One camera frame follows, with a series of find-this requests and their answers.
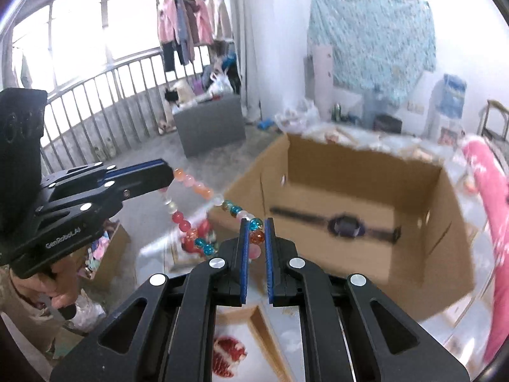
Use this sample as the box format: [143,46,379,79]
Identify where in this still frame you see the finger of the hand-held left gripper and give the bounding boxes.
[35,165,176,232]
[42,158,168,192]

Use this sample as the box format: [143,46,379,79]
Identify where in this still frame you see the cardboard box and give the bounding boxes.
[208,132,477,322]

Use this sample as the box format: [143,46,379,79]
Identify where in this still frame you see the pile of clothes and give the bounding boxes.
[191,53,241,96]

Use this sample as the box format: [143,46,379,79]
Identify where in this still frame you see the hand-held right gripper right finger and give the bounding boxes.
[264,218,470,382]

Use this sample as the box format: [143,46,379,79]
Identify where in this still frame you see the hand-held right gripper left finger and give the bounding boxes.
[50,218,252,382]

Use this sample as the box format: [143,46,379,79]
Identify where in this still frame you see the person's left forearm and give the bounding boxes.
[0,265,94,371]

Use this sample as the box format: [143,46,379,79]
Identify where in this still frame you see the grey board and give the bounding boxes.
[304,56,315,100]

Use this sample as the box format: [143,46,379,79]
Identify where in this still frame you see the clear water jug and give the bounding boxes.
[363,85,392,128]

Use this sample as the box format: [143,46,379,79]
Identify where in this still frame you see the brown paper bag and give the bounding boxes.
[81,223,132,291]

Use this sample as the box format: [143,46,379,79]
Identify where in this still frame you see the white plastic bag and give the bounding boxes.
[274,97,321,132]
[209,72,233,95]

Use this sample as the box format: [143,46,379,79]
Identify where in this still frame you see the black bin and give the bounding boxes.
[374,115,403,134]

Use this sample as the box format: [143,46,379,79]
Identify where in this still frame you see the wooden chair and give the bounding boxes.
[479,99,509,142]

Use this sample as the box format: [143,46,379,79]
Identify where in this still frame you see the black smart watch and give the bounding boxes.
[269,206,401,243]

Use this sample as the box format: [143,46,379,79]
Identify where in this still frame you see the white water dispenser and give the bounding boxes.
[423,81,466,138]

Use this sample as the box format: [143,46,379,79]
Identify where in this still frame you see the person's left hand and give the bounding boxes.
[15,270,83,308]

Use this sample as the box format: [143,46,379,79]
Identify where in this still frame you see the pomegranate print tablecloth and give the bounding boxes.
[137,121,502,382]

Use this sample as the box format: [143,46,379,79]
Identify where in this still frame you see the window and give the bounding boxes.
[0,0,239,100]

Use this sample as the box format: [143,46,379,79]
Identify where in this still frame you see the white board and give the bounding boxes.
[311,45,334,121]

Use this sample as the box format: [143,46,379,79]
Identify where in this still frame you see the row of hanging clothes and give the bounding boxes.
[157,0,233,72]

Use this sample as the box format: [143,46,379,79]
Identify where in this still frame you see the teal floral wall cloth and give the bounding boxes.
[308,0,437,106]

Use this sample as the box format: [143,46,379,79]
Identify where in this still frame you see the white curtain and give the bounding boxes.
[228,0,261,124]

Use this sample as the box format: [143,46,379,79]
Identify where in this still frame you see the multicoloured bead bracelet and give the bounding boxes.
[159,168,266,257]

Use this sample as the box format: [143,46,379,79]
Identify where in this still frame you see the blue dispenser water bottle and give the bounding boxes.
[439,74,468,118]

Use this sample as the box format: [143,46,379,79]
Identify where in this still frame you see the metal railing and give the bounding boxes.
[12,46,187,172]

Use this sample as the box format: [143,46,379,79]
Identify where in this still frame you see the white shoes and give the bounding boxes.
[93,137,118,159]

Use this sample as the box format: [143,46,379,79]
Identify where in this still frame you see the grey cabinet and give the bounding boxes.
[173,93,246,158]

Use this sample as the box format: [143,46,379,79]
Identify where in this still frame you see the pink floral blanket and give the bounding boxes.
[461,135,509,367]

